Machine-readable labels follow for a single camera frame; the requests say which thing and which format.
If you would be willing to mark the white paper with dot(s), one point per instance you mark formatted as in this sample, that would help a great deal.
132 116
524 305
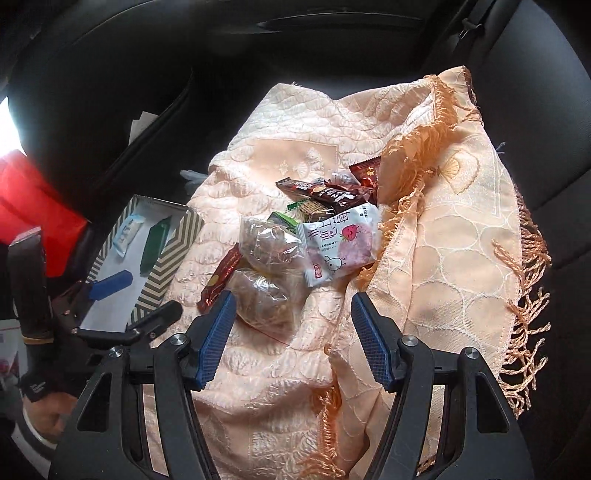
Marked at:
143 127

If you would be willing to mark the white printed carton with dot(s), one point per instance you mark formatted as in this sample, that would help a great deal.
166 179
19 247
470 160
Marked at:
9 355

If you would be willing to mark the dark brown stick packet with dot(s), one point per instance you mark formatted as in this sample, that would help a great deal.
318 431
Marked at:
323 194

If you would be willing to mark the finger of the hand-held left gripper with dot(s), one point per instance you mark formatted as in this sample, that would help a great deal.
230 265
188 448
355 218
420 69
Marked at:
111 282
152 317

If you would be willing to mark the clear bag brown snack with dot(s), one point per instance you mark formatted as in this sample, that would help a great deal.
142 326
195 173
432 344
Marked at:
263 295
268 242

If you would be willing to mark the dark green snack packet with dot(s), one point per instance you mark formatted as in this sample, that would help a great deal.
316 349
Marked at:
154 244

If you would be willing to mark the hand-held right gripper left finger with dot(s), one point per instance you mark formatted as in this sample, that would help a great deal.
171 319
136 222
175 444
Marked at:
214 344

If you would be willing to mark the red bag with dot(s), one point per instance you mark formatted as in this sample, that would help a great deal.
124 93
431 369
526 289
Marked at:
27 194

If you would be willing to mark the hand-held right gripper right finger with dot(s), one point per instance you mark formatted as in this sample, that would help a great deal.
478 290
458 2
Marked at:
369 344

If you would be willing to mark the peach fringed cloth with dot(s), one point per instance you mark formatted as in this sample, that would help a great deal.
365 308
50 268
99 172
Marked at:
277 152

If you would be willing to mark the light green snack packet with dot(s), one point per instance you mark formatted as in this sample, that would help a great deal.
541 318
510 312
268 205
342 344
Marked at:
282 219

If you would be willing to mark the clear bag of dates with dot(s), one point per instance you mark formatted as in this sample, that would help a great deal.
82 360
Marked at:
339 177

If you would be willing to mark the black car seat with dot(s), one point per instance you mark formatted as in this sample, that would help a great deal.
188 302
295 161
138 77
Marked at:
369 46

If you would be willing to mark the clear cracker packet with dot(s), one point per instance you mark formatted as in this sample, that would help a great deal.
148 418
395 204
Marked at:
309 210

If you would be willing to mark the red brown stick packet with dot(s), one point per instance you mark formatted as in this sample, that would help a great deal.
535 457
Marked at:
217 281

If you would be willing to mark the clear plastic bag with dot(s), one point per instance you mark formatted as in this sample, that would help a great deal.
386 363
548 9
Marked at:
189 177

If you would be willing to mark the white blue snack packet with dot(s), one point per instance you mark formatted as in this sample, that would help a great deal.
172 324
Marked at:
127 233

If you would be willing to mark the chevron patterned box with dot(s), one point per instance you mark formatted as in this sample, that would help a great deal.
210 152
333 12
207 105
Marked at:
178 249

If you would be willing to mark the red square snack packet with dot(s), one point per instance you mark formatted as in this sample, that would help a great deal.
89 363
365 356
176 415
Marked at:
367 173

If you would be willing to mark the person's left forearm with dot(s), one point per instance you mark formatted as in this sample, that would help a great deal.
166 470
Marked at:
46 420

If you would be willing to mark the white strawberry snack packet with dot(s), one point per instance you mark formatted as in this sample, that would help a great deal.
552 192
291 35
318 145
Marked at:
341 244

